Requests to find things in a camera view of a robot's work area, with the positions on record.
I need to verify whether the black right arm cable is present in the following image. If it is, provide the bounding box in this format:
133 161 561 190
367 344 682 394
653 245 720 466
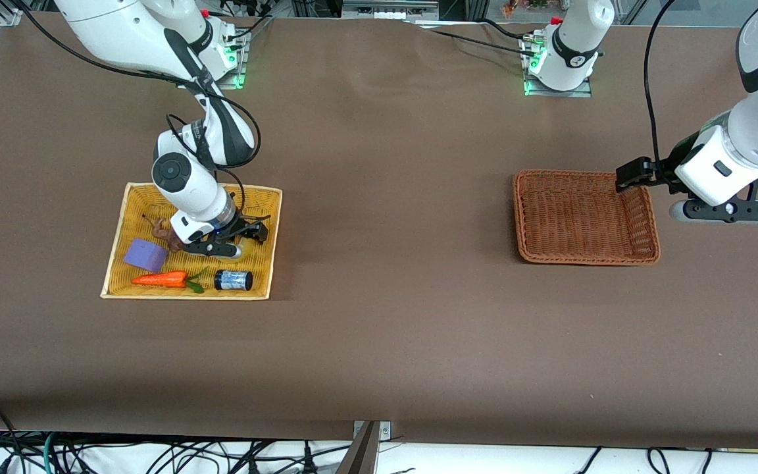
7 0 263 231

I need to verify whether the orange toy carrot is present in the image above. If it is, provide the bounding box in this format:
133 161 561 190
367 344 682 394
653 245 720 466
131 269 210 294

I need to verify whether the green floor cable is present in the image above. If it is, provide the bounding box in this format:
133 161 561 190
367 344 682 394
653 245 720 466
41 431 60 474

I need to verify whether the brown toy lion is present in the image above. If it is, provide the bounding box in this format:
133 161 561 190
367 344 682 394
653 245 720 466
142 214 186 253

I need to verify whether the yellow wicker basket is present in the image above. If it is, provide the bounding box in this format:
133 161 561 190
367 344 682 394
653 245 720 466
100 182 284 302

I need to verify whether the brown wicker basket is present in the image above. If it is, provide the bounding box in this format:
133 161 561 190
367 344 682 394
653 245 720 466
512 169 661 267

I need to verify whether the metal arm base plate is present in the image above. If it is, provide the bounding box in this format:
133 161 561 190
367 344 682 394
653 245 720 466
218 26 249 90
520 36 594 98

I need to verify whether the small metal table bracket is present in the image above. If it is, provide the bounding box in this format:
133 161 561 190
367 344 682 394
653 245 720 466
353 420 392 442

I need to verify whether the black base cable bundle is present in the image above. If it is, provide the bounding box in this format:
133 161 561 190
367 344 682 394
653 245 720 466
412 18 539 63
218 0 276 43

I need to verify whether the grey metal bar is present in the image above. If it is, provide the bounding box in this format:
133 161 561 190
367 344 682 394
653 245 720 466
336 421 381 474

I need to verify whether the purple foam cube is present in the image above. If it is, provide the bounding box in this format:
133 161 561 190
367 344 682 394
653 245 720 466
122 238 170 274

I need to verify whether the aluminium frame profile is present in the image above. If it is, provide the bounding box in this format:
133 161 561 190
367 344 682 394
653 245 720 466
341 0 442 20

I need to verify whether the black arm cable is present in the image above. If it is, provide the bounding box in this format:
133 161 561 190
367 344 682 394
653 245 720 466
7 0 263 231
644 0 679 175

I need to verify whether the small can with black lid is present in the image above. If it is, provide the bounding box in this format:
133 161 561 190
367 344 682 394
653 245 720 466
214 269 253 292

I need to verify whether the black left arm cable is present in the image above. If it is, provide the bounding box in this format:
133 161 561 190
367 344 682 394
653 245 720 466
644 0 679 175

